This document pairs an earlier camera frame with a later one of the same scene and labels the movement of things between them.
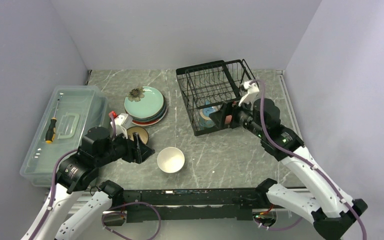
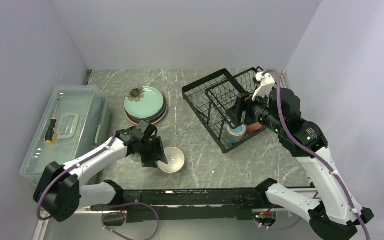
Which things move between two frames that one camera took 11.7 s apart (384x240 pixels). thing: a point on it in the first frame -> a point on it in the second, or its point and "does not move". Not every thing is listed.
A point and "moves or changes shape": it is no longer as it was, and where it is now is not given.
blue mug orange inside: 205,121 -> 233,136
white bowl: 170,160 does not move
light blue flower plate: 144,102 does not move
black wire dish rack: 206,87 moves or changes shape
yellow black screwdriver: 51,131 does not move
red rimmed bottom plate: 151,122 does not move
